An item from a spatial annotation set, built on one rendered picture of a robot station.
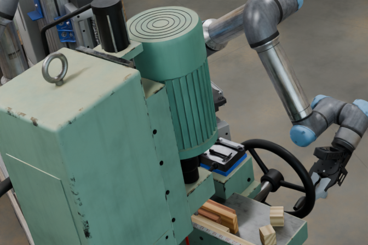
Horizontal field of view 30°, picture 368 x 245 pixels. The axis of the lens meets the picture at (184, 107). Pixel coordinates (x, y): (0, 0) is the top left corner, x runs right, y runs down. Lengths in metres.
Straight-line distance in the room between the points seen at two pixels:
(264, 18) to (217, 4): 3.00
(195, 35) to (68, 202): 0.43
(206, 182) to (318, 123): 0.57
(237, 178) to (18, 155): 0.76
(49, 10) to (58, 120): 1.14
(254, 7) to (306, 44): 2.34
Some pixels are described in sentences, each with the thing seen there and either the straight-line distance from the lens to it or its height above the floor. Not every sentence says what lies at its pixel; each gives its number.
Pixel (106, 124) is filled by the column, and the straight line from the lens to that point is 1.26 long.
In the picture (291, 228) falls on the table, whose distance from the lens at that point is 1.80.
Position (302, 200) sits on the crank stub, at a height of 0.73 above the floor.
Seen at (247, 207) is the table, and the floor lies 0.90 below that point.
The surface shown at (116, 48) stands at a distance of 1.36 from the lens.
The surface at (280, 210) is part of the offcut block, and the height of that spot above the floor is 0.94.
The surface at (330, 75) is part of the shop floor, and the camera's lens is 4.06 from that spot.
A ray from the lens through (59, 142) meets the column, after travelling 1.20.
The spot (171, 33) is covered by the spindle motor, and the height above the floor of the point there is 1.50.
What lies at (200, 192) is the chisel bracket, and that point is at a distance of 1.71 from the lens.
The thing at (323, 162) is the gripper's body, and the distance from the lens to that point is 2.15.
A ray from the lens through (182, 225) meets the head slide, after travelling 1.63.
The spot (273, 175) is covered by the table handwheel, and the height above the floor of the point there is 0.84.
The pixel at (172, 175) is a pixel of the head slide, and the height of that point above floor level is 1.20.
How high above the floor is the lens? 2.16
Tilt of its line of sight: 33 degrees down
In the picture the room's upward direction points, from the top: 10 degrees counter-clockwise
